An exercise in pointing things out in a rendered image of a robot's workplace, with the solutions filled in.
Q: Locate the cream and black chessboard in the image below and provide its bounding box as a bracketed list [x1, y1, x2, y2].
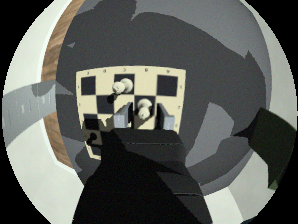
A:
[76, 66, 186, 160]

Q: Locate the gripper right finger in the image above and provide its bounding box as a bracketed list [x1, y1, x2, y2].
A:
[156, 103, 175, 130]

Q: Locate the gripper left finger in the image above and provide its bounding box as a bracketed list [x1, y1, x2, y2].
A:
[113, 102, 133, 128]

